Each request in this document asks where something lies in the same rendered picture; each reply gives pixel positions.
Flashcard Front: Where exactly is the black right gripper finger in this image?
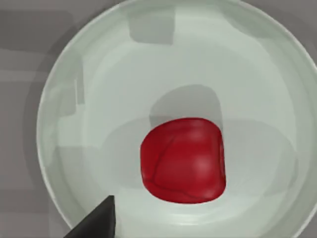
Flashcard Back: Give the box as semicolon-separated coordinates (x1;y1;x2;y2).
63;195;117;238

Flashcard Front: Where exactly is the red apple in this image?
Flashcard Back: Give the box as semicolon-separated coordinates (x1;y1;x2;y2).
140;117;227;205

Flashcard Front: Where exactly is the white round plate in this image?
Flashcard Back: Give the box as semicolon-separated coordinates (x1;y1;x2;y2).
36;0;317;238

